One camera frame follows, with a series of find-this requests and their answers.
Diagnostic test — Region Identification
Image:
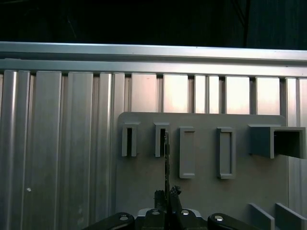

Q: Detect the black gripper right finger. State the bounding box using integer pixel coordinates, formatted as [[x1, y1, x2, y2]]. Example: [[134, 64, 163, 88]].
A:
[[169, 184, 266, 230]]

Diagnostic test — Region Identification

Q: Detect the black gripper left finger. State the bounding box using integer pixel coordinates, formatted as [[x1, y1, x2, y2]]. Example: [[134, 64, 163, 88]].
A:
[[83, 189, 166, 230]]

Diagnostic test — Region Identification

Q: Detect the blue RAM stick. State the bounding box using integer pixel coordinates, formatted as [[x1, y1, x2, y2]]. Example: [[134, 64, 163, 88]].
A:
[[164, 130, 172, 216]]

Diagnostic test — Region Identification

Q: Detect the grey parts rack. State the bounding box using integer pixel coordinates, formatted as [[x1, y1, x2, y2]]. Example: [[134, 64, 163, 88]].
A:
[[115, 111, 307, 230]]

